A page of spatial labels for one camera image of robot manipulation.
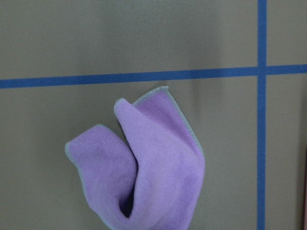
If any purple microfiber cloth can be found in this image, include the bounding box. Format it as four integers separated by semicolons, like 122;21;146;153
65;86;205;230

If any pink plastic bin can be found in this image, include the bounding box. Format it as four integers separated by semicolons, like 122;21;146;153
303;150;307;230

